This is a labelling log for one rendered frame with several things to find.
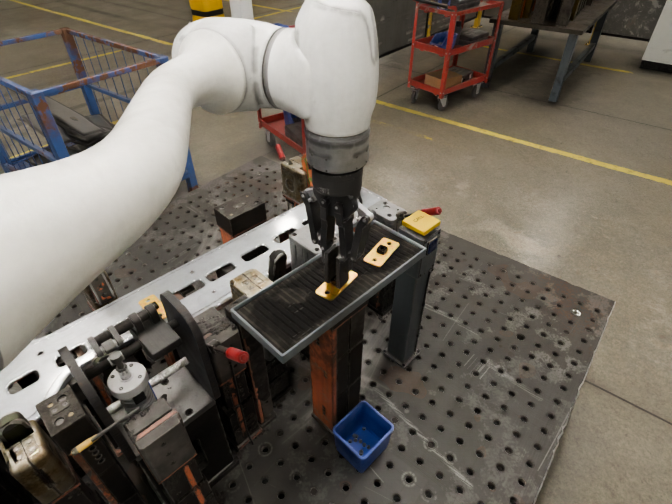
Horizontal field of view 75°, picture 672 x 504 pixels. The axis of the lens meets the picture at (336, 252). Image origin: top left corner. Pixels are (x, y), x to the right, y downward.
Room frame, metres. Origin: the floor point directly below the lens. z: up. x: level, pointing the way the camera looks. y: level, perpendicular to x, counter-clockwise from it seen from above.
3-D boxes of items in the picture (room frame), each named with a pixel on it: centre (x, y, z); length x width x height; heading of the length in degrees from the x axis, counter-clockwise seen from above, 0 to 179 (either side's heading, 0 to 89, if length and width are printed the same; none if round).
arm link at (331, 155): (0.57, 0.00, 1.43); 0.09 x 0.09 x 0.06
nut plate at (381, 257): (0.66, -0.09, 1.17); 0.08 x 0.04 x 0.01; 147
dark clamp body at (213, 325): (0.54, 0.24, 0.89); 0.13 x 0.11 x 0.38; 45
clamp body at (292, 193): (1.20, 0.11, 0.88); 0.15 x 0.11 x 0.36; 45
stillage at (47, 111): (2.80, 1.72, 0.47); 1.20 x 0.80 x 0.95; 53
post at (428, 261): (0.77, -0.18, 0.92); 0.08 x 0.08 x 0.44; 45
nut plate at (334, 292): (0.57, 0.00, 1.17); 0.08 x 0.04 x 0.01; 144
